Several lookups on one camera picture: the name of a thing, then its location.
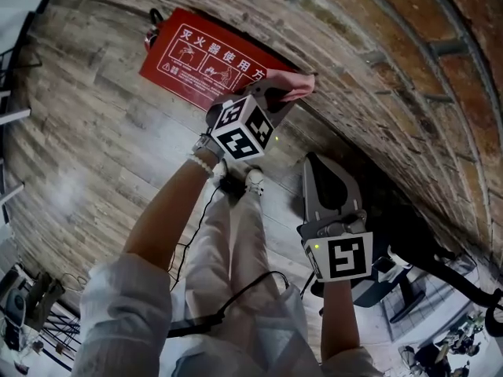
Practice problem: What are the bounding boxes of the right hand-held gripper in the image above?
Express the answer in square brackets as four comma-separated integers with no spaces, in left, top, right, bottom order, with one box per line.
[296,152,373,283]

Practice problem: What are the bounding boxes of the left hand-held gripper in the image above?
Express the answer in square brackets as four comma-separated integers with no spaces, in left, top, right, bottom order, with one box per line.
[206,82,296,163]

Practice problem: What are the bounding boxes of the pink cloth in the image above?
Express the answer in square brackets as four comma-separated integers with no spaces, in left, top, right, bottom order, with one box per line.
[263,68,317,104]

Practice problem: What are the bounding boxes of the red fire extinguisher box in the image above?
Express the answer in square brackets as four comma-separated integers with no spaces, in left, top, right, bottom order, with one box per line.
[139,7,299,112]

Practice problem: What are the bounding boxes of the person's left forearm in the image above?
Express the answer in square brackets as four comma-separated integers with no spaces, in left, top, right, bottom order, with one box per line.
[123,161,215,273]

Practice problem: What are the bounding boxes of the person's right forearm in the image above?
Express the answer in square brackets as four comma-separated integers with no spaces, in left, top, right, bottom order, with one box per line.
[320,280,361,363]

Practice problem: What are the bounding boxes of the person's left hand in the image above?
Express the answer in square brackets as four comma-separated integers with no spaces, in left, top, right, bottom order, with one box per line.
[192,134,226,168]

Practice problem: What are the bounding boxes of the person's right white shoe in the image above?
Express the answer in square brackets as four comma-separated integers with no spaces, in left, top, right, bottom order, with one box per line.
[245,166,265,196]

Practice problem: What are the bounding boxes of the person's white shoe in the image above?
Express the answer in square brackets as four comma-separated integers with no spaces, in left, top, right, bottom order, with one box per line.
[211,159,229,181]
[245,166,265,196]

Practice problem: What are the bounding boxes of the person's left white shoe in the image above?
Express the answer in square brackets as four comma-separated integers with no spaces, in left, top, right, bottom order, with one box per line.
[211,159,229,181]

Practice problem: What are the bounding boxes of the person's light trousers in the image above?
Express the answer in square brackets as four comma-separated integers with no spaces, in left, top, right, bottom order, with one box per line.
[184,186,276,329]

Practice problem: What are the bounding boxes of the white checked box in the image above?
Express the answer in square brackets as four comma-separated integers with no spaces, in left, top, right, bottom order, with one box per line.
[380,269,472,341]

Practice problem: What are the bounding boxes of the person's light shirt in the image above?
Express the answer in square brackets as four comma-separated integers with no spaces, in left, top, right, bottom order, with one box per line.
[72,251,384,377]

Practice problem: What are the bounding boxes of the white desk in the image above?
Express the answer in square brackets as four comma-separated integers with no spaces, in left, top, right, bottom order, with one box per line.
[0,88,32,219]

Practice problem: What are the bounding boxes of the olive green bag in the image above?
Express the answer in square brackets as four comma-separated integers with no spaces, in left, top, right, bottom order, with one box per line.
[23,271,66,329]

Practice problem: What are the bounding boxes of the black metal rack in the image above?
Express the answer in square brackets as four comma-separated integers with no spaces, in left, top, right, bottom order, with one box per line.
[39,300,83,364]

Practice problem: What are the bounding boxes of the round white fan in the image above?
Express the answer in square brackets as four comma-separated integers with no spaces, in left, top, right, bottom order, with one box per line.
[3,288,28,325]

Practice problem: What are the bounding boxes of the small white camera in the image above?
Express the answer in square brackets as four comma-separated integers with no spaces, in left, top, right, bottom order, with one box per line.
[387,245,412,271]

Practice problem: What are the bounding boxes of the white bead bracelet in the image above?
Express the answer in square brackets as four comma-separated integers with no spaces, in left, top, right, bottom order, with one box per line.
[187,154,215,178]

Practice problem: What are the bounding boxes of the thin black cable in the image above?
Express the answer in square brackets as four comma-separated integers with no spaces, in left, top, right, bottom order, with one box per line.
[168,182,223,294]

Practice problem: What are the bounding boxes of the thick black cable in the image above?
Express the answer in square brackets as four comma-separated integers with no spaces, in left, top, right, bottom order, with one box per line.
[168,271,291,339]

